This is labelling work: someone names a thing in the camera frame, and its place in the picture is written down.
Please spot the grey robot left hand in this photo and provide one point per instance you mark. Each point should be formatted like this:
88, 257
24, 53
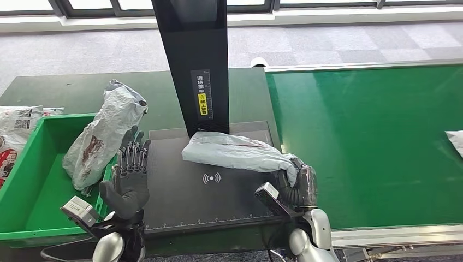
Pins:
130, 191

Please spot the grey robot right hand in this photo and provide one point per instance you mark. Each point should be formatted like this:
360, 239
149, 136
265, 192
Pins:
305, 188

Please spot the white parcel with red print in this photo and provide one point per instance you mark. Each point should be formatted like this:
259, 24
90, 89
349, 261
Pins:
105, 137
456, 141

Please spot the grey plastic parcel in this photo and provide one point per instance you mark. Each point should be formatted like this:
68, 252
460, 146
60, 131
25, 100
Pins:
235, 153

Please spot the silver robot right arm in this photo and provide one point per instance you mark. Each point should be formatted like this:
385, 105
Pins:
314, 235

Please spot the black inbound scanner machine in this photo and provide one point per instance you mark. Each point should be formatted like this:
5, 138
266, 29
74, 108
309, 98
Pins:
202, 202

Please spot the green conveyor belt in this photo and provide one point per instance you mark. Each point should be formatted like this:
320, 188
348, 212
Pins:
361, 126

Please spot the small white plastic parcel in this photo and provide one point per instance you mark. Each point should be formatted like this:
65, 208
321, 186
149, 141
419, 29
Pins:
53, 111

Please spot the white parcel with QR code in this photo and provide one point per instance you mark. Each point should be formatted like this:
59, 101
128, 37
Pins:
18, 126

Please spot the clear plastic hand wrap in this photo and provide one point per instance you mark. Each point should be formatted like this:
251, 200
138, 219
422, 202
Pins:
309, 184

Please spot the green plastic crate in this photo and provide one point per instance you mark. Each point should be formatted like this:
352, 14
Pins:
43, 202

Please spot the black and yellow label sticker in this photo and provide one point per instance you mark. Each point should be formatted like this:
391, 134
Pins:
202, 94

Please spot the white round roller end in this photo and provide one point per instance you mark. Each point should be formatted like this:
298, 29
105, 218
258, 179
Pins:
258, 62

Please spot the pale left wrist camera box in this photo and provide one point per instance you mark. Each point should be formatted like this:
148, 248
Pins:
79, 211

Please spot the aluminium conveyor frame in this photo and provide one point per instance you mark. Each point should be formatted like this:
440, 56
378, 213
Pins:
361, 237

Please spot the dark window frame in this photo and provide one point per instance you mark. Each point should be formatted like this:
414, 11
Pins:
108, 13

